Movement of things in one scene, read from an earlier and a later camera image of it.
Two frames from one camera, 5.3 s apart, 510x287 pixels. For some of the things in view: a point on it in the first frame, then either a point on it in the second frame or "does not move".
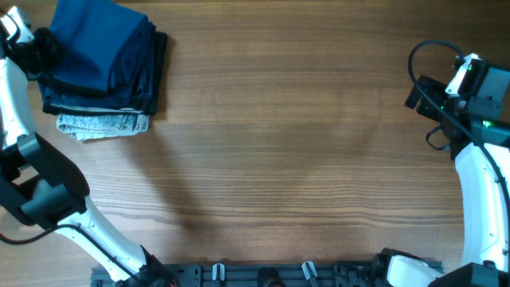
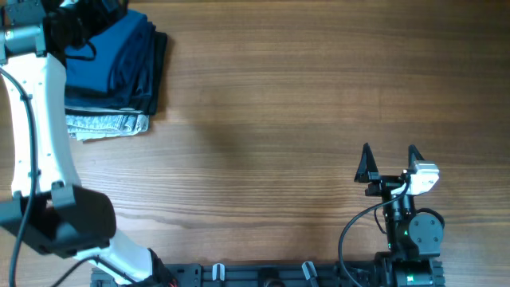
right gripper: (434, 89) -> (367, 172)
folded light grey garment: (82, 127) does not move
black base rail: (342, 274) does not move
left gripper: (44, 37) -> (102, 20)
